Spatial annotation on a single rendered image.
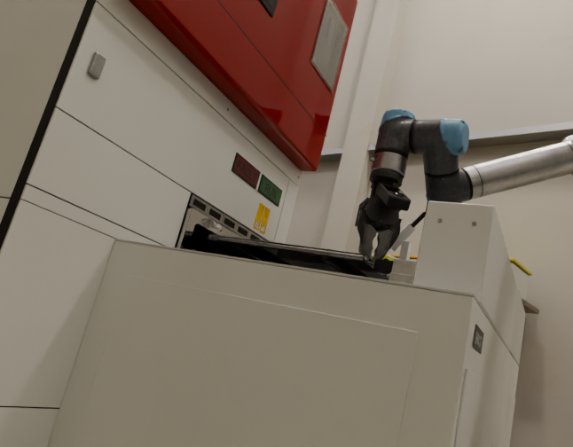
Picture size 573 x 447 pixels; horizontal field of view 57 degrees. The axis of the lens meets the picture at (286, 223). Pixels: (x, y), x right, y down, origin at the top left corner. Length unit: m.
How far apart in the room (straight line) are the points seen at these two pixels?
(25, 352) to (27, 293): 0.09
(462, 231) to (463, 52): 4.77
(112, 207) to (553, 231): 3.73
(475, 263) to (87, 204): 0.63
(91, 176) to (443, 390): 0.65
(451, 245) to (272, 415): 0.34
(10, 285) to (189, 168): 0.44
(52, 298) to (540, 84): 4.48
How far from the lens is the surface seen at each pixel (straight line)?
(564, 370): 4.12
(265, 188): 1.39
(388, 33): 5.96
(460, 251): 0.78
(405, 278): 0.96
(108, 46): 1.00
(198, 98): 1.16
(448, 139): 1.14
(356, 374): 0.71
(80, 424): 0.97
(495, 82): 5.16
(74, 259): 0.95
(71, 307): 0.96
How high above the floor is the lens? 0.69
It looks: 14 degrees up
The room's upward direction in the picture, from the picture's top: 14 degrees clockwise
